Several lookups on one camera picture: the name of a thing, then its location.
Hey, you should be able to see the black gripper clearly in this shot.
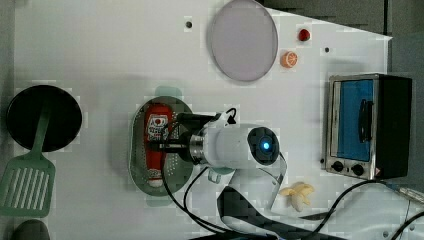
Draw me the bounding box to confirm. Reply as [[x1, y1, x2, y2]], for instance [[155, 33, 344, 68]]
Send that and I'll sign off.
[[148, 118, 204, 164]]

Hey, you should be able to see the red plush ketchup bottle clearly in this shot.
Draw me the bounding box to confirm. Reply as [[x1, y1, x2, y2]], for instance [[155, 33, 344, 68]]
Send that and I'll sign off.
[[144, 104, 173, 188]]

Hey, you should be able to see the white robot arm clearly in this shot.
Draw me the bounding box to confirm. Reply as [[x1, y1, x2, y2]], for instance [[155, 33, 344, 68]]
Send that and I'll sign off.
[[145, 113, 286, 234]]

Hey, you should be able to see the green mug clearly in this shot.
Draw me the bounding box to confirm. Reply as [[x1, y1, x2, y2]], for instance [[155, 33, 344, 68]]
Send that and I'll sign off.
[[208, 167, 234, 184]]

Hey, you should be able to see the black round pan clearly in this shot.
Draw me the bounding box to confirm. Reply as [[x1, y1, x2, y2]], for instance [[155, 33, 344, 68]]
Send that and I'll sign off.
[[6, 85, 82, 152]]

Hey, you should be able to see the large grey round plate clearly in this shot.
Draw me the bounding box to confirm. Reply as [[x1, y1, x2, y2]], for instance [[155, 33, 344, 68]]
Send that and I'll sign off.
[[209, 0, 278, 81]]

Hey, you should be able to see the peeled toy banana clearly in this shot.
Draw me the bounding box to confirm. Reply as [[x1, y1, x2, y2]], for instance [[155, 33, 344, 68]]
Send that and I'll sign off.
[[279, 183, 315, 212]]

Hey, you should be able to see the orange slice toy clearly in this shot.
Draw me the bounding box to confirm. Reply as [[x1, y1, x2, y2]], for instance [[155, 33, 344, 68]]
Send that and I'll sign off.
[[280, 51, 298, 68]]

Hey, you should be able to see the green slotted spatula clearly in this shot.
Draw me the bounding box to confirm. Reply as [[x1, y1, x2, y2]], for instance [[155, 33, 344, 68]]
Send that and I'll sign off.
[[0, 102, 56, 218]]

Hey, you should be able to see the red toy strawberry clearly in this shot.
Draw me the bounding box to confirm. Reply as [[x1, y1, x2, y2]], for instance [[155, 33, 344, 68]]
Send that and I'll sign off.
[[298, 29, 311, 42]]

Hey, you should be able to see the dark object at edge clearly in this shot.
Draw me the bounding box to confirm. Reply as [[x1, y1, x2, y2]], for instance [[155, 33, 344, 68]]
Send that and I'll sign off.
[[10, 219, 51, 240]]

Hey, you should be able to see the black toaster oven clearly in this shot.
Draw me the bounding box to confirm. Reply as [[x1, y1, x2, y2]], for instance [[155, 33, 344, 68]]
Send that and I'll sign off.
[[325, 73, 412, 180]]

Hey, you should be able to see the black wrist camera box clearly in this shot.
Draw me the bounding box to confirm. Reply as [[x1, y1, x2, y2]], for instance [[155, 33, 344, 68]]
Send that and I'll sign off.
[[177, 113, 220, 129]]

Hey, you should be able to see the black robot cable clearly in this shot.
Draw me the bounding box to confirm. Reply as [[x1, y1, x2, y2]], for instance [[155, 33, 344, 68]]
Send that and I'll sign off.
[[159, 107, 278, 239]]

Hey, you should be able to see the toaster power cable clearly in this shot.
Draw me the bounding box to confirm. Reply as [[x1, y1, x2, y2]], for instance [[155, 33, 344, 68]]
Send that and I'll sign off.
[[299, 179, 424, 240]]

